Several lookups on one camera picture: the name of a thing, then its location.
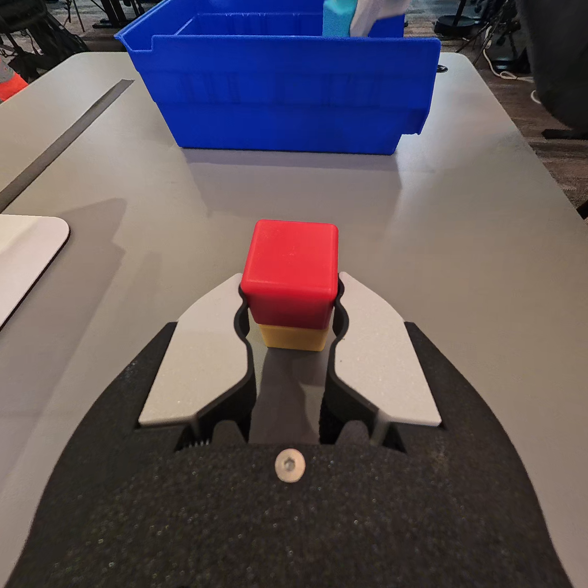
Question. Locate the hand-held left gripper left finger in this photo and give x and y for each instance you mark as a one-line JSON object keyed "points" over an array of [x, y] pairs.
{"points": [[197, 363]]}

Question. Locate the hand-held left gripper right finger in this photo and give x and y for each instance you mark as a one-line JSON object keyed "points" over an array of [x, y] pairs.
{"points": [[381, 363]]}

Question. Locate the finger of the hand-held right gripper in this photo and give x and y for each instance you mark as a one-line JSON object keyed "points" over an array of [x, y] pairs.
{"points": [[374, 13]]}

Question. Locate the cyan cube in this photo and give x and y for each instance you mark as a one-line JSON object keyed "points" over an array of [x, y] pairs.
{"points": [[337, 20]]}

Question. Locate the yellow cube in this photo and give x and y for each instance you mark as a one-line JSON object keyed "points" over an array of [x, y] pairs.
{"points": [[294, 337]]}

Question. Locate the blue plastic bin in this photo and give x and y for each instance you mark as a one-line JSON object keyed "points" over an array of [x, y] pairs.
{"points": [[285, 101]]}

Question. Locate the red cube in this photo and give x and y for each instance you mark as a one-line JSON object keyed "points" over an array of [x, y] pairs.
{"points": [[289, 271]]}

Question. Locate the grey desk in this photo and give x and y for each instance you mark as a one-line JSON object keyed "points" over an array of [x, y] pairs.
{"points": [[459, 252]]}

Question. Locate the black pole stand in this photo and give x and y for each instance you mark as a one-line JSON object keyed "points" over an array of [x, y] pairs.
{"points": [[454, 23]]}

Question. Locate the orange traffic cone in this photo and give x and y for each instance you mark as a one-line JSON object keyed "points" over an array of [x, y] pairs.
{"points": [[11, 85]]}

